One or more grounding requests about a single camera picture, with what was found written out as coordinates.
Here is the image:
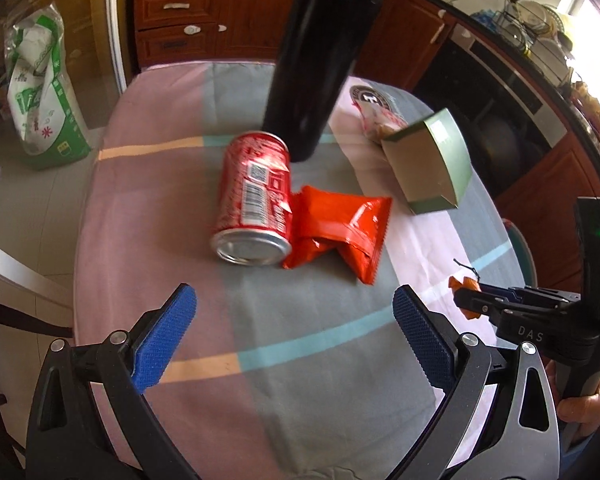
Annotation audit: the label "orange peel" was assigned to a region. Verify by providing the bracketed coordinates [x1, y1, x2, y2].
[448, 259, 481, 320]

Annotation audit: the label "orange snack packet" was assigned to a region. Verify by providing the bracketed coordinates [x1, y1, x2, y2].
[283, 185, 392, 285]

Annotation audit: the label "green cardboard box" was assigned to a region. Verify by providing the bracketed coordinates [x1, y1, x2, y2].
[381, 108, 472, 214]

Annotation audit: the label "grey trash bin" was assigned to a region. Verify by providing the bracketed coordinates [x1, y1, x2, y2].
[502, 218, 538, 287]

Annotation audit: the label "wooden kitchen cabinets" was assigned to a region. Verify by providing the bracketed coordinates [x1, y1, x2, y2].
[130, 0, 600, 292]

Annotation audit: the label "person's right hand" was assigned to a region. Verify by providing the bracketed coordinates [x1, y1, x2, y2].
[545, 361, 600, 437]

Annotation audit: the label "checked tablecloth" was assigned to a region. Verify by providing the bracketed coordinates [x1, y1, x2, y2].
[74, 63, 524, 479]

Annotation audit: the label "red soda can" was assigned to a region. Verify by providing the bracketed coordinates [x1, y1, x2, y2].
[211, 131, 292, 266]

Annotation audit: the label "black built-in oven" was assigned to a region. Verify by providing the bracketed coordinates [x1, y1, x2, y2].
[413, 25, 567, 197]

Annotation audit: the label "clear bag with snack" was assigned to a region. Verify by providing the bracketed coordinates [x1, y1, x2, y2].
[353, 98, 408, 144]

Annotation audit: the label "green white plastic bag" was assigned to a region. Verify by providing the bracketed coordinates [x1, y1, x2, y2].
[5, 4, 92, 169]

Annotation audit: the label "dish rack with dishes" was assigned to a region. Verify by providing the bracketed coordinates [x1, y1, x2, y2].
[471, 0, 574, 87]

